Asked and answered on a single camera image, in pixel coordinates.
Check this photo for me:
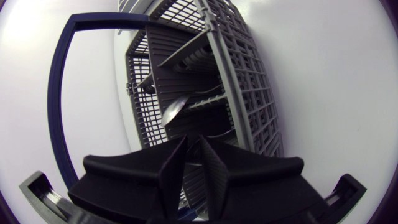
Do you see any grey cutlery tray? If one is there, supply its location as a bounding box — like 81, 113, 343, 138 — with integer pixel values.
117, 0, 155, 15

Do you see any grey cutlery basket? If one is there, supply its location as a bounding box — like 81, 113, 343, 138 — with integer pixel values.
46, 0, 285, 220

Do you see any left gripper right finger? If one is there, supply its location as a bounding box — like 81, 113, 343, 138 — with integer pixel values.
198, 134, 331, 224

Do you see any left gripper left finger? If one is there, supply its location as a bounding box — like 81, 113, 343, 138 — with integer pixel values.
67, 134, 189, 224

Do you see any steel spoon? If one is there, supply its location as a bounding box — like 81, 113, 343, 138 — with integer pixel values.
160, 84, 224, 127

